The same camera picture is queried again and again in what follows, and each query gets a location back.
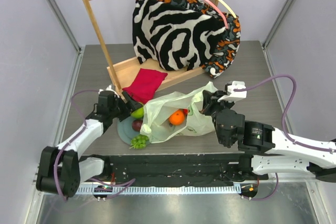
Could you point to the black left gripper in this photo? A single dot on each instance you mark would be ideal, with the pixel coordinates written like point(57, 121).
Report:
point(128, 107)

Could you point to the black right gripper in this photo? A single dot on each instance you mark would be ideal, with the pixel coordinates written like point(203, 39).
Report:
point(209, 103)

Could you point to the green apple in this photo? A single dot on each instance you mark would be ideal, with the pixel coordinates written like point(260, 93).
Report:
point(138, 114)

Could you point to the dark purple plum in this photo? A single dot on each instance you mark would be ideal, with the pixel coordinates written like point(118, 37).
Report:
point(136, 125)

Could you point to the pale green plastic bag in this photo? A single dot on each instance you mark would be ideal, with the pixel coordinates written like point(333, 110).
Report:
point(156, 124)

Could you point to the orange fruit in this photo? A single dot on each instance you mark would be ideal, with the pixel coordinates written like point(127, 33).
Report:
point(177, 118)

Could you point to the green grape bunch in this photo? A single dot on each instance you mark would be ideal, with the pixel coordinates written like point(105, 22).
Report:
point(139, 142)

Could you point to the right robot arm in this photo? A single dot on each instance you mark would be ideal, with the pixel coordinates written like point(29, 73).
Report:
point(266, 149)

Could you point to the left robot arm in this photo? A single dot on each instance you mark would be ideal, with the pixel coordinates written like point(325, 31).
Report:
point(61, 169)

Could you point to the grey blue plate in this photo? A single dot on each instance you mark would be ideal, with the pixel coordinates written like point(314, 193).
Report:
point(125, 130)

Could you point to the red folded cloth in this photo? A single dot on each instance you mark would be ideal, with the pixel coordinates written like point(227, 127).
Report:
point(144, 86)

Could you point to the wooden clothes rack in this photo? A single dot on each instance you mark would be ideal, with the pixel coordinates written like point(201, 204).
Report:
point(122, 74)

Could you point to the zebra pattern garment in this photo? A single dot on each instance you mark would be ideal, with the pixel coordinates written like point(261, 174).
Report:
point(173, 36)

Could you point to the camouflage pattern garment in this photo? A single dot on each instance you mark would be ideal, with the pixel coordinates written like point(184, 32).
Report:
point(226, 48)

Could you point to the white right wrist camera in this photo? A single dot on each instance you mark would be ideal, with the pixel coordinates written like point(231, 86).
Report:
point(234, 91)

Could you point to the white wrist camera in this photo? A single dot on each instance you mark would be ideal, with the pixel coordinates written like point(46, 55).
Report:
point(234, 91)
point(109, 89)

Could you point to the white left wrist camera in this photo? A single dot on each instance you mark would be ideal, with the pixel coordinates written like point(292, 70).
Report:
point(109, 89)

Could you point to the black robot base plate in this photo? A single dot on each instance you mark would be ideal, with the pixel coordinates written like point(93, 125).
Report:
point(179, 170)

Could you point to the white slotted cable duct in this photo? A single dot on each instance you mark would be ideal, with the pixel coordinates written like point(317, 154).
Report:
point(104, 190)

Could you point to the aluminium frame rail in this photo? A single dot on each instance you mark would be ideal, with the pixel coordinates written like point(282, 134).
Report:
point(59, 15)

